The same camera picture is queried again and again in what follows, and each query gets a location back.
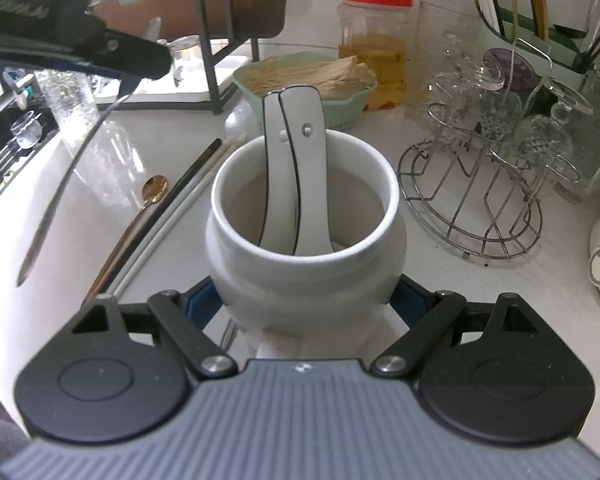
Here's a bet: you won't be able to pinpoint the red-lidded plastic jar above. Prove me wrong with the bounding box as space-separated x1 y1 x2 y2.
337 0 415 111

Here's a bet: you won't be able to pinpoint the dried food sticks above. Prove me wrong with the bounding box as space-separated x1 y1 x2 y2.
242 55 373 98

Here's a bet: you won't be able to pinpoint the black chopstick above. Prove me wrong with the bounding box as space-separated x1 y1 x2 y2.
95 140 225 303
92 138 223 301

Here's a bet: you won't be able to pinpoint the black metal rack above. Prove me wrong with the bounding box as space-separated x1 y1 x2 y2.
125 0 263 117

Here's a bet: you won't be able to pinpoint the clear goblet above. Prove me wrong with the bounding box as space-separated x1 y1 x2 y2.
430 30 508 116
460 90 525 162
512 82 595 186

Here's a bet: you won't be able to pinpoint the wire glass rack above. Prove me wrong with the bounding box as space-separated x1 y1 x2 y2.
397 35 581 261

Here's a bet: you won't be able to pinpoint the clear glass tumbler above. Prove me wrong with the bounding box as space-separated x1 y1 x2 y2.
415 0 481 121

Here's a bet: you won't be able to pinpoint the purple cup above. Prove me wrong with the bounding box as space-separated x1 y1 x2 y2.
482 47 538 93

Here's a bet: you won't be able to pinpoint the green-white chopstick holder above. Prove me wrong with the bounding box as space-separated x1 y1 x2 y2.
480 5 598 81

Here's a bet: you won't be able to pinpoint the small clear glass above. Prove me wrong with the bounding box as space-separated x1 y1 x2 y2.
170 37 202 88

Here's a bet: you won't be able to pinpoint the copper spoon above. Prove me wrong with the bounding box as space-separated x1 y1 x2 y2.
81 175 169 308

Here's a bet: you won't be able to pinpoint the small glasses on tray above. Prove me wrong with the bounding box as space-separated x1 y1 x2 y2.
130 57 251 111

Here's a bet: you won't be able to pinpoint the white ceramic mug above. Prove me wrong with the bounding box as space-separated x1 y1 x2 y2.
205 129 409 361

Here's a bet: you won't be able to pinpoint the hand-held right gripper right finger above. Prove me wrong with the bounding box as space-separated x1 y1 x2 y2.
371 274 540 377

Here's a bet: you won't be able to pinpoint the green basket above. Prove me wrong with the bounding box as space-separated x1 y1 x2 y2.
231 50 378 128

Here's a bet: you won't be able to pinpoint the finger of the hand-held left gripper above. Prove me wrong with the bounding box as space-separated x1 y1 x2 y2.
0 52 131 82
87 22 173 80

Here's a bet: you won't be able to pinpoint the tall textured glass mug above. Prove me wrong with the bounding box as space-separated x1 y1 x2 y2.
35 67 101 156

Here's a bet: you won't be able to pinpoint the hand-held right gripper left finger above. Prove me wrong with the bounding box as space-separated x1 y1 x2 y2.
72 280 237 378

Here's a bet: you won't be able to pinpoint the black sink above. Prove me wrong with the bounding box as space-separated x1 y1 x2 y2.
0 80 61 218

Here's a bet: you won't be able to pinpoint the person's left forearm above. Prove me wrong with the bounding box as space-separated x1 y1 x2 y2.
89 0 233 42

